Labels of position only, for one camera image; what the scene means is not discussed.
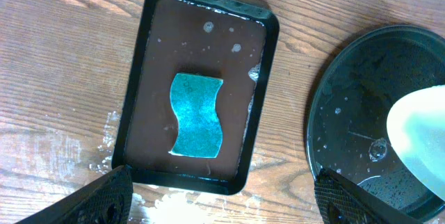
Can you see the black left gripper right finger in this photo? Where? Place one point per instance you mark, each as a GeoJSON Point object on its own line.
{"type": "Point", "coordinates": [340, 201]}

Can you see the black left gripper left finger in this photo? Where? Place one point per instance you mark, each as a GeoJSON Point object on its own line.
{"type": "Point", "coordinates": [106, 200]}

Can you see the light green plate with stain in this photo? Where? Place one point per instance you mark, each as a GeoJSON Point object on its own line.
{"type": "Point", "coordinates": [415, 127]}

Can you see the green yellow sponge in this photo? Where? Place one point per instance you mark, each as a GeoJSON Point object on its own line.
{"type": "Point", "coordinates": [193, 101]}

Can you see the round black tray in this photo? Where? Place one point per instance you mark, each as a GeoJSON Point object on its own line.
{"type": "Point", "coordinates": [346, 126]}

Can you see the rectangular black water tray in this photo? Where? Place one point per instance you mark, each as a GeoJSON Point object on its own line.
{"type": "Point", "coordinates": [223, 39]}

